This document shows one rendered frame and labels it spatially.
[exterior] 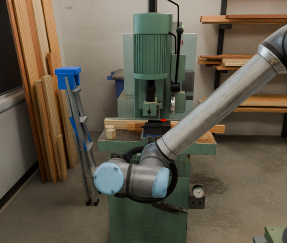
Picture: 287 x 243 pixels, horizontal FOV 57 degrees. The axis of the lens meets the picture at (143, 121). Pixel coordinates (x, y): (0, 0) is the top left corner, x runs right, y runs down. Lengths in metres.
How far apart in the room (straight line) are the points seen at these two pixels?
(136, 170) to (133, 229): 0.88
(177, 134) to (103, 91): 3.02
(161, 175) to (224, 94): 0.30
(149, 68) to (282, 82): 2.92
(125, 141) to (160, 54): 0.46
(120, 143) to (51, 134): 1.39
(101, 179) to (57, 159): 1.98
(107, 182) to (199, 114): 0.35
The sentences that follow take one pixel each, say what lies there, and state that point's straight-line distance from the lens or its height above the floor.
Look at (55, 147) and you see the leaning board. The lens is 2.71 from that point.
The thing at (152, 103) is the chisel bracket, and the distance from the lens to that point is 1.40.
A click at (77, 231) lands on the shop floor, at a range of 2.23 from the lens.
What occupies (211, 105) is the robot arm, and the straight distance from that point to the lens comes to 0.84.
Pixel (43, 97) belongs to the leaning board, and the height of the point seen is 0.87.
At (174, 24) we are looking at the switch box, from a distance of 1.67.
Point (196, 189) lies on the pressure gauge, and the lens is 1.40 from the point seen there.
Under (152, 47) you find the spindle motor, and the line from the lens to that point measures 1.32.
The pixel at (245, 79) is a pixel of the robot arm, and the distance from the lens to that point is 0.84.
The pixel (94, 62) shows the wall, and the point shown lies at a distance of 3.78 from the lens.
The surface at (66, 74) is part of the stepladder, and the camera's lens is 2.07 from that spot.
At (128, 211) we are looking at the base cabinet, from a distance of 1.57.
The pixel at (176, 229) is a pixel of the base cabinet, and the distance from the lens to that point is 1.62.
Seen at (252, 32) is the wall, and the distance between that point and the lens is 3.83.
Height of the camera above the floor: 1.43
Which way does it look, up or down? 19 degrees down
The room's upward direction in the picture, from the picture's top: straight up
